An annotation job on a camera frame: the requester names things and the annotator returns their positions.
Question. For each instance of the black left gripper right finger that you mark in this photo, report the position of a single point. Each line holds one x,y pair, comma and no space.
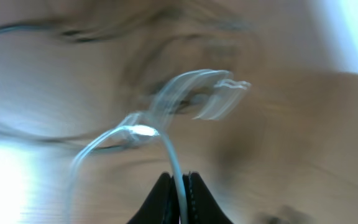
202,207

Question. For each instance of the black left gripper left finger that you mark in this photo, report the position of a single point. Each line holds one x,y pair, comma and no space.
161,205

